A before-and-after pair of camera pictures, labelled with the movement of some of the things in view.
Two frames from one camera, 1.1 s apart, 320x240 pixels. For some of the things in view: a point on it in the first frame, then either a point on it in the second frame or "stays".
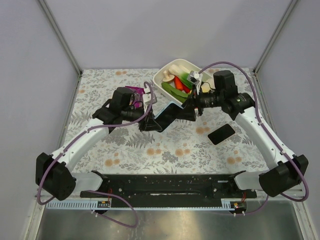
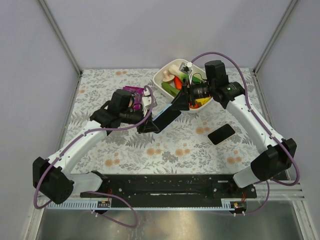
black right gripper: [196, 105] -> [188, 93]
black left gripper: [145, 119] stays
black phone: [167, 115] stays
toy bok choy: [182, 72] stays
